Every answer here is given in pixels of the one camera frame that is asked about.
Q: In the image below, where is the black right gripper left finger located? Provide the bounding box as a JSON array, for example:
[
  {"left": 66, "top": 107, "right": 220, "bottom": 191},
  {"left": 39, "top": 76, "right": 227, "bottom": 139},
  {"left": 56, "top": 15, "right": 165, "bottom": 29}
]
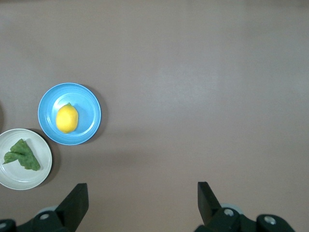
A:
[{"left": 18, "top": 183, "right": 89, "bottom": 232}]

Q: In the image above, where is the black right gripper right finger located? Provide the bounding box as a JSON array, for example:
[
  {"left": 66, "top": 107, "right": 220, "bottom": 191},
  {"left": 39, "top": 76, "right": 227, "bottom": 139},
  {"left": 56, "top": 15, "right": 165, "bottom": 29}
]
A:
[{"left": 195, "top": 181, "right": 257, "bottom": 232}]

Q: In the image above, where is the green lettuce leaf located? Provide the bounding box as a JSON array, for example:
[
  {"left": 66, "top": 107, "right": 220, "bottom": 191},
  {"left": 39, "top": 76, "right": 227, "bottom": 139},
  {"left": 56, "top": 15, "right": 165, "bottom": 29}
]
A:
[{"left": 2, "top": 138, "right": 41, "bottom": 171}]

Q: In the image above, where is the yellow lemon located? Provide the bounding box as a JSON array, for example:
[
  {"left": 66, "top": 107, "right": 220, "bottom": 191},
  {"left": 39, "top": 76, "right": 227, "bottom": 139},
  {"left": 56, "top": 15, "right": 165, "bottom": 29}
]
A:
[{"left": 56, "top": 102, "right": 80, "bottom": 134}]

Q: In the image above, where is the beige plate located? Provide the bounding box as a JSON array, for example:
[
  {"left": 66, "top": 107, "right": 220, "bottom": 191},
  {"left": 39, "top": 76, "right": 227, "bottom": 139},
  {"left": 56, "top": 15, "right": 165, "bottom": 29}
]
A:
[{"left": 0, "top": 128, "right": 53, "bottom": 191}]

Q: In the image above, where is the blue plate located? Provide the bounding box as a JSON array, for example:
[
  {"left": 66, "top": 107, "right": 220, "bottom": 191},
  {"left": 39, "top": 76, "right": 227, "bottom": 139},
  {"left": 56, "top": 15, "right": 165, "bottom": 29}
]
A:
[{"left": 37, "top": 82, "right": 102, "bottom": 146}]

